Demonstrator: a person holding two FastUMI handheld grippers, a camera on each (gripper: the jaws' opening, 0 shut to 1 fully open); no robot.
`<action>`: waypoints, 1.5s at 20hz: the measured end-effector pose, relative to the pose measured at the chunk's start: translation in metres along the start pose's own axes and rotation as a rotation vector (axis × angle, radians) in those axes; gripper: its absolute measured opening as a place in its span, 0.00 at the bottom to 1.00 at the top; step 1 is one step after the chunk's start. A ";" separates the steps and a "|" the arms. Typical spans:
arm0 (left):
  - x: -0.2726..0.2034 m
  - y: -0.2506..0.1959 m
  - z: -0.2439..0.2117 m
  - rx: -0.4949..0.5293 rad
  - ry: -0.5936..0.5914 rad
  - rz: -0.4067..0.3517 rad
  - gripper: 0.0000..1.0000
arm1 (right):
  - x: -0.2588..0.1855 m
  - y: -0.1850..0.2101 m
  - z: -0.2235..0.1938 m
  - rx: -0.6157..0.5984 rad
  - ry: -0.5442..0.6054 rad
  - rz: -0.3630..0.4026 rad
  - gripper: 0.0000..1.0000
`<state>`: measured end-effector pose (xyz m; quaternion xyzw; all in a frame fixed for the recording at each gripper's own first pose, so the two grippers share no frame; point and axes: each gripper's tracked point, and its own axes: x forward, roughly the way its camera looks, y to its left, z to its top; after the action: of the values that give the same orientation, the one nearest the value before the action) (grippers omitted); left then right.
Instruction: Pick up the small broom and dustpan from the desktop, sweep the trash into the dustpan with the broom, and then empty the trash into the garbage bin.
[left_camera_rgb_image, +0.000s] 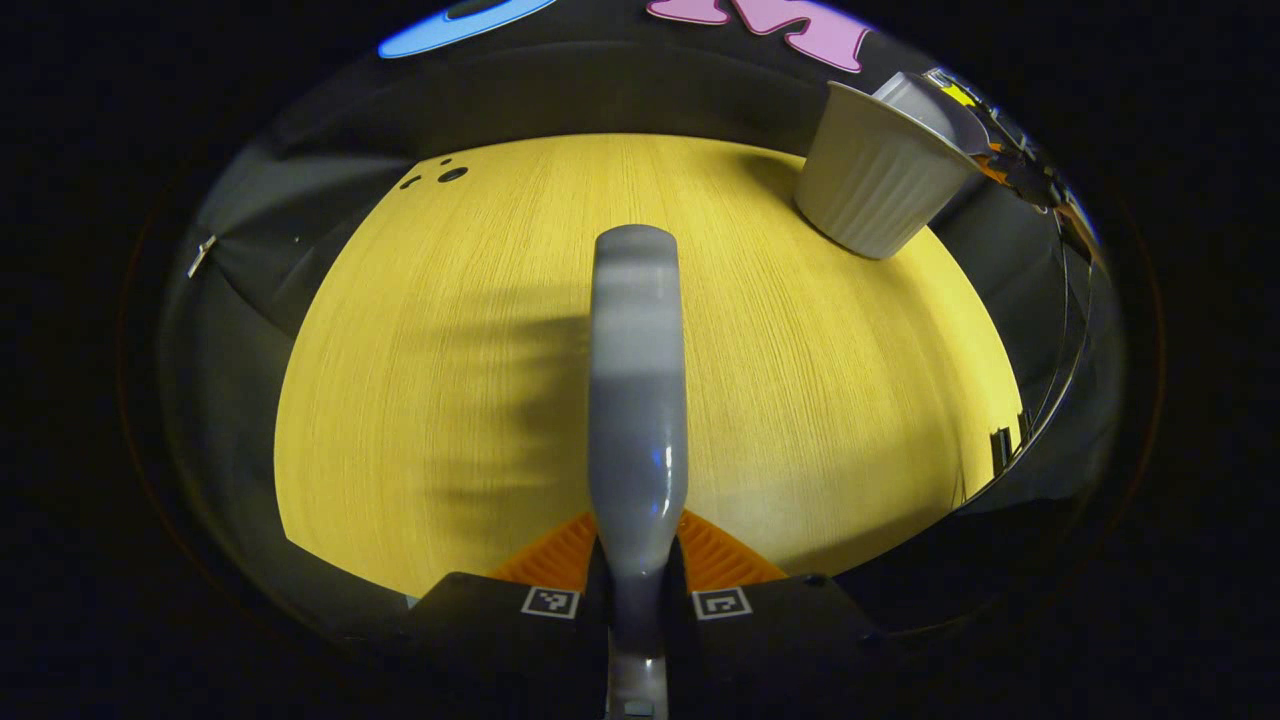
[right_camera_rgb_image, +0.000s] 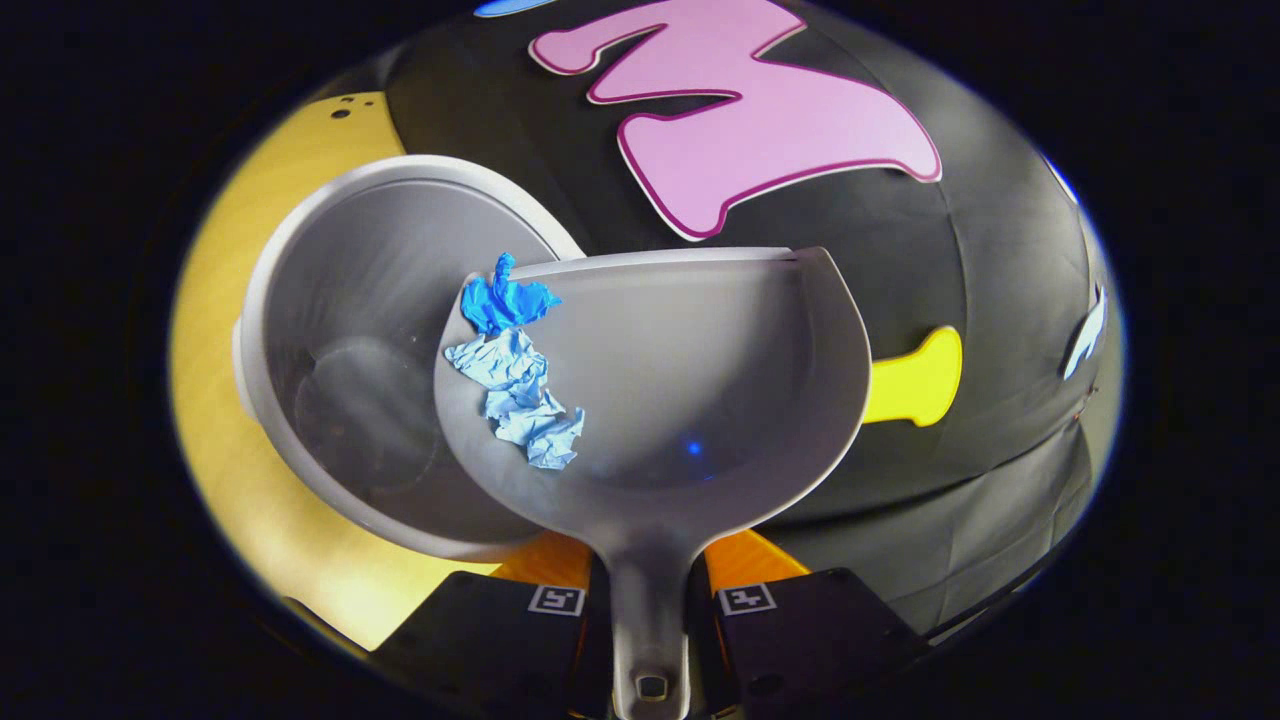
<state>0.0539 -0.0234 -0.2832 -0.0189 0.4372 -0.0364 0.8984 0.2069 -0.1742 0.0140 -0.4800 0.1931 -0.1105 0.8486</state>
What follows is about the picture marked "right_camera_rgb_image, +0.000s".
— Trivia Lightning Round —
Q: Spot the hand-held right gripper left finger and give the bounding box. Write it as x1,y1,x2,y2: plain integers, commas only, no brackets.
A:
375,530,613,719

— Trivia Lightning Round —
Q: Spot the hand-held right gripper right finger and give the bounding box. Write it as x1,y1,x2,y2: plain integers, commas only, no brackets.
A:
690,530,927,719

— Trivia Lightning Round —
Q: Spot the light blue paper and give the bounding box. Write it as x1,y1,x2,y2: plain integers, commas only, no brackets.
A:
444,327,587,472

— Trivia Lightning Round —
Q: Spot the grey plastic dustpan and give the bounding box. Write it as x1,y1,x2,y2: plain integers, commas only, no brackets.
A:
434,246,874,720

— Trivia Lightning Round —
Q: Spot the dark blue paper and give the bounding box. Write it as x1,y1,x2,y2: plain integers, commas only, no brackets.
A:
460,252,564,337

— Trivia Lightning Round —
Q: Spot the grey ribbed garbage bin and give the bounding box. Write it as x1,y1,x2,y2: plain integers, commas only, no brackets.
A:
232,154,587,564

